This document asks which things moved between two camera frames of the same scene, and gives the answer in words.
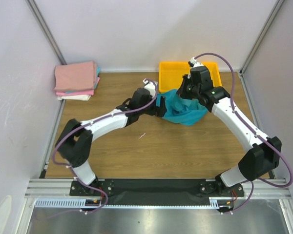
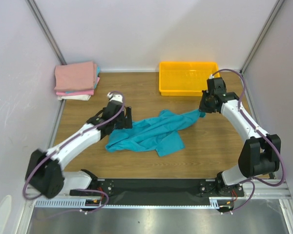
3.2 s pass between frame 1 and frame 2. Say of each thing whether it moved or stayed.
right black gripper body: moved
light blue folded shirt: stayed
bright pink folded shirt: stayed
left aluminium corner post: stayed
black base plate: stayed
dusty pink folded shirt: stayed
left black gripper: moved
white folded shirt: stayed
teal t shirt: moved
